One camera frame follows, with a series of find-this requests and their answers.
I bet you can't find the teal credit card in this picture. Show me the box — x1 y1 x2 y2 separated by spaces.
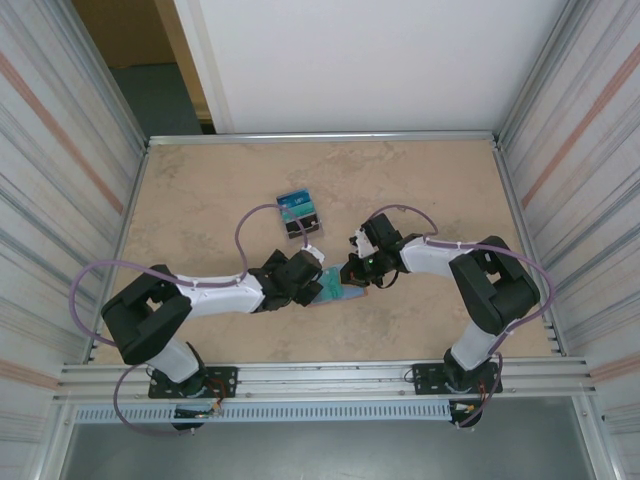
319 268 347 304

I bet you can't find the pink leather card holder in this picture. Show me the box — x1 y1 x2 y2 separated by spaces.
305 267 370 307

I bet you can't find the clear acrylic card stand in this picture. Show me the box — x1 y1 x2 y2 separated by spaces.
276 188 326 240

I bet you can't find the grey metal panel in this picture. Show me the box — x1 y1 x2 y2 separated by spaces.
59 397 601 480

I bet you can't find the brown wooden door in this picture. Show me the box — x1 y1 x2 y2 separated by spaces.
74 0 214 134

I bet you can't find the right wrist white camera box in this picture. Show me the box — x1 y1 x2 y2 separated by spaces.
348 228 376 257

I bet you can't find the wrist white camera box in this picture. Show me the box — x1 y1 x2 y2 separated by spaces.
348 228 376 257
301 243 329 265

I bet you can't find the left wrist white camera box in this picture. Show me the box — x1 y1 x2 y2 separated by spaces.
301 243 329 265

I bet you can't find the aluminium rail under arm bases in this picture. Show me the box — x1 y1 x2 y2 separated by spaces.
54 357 599 401

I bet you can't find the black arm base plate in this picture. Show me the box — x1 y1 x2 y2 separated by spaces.
148 366 239 400
410 362 503 397

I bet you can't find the grey slotted cable duct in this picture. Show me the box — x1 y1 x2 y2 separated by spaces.
73 402 454 424

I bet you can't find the aluminium rail below white wall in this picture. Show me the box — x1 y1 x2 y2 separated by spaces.
146 130 503 149

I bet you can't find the aluminium side rail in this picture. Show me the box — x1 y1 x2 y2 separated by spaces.
89 143 151 364
492 142 569 359

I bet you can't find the aluminium frame post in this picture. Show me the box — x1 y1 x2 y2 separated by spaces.
62 0 151 149
497 0 611 146

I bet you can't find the white door frame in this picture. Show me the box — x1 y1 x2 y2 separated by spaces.
172 0 235 135

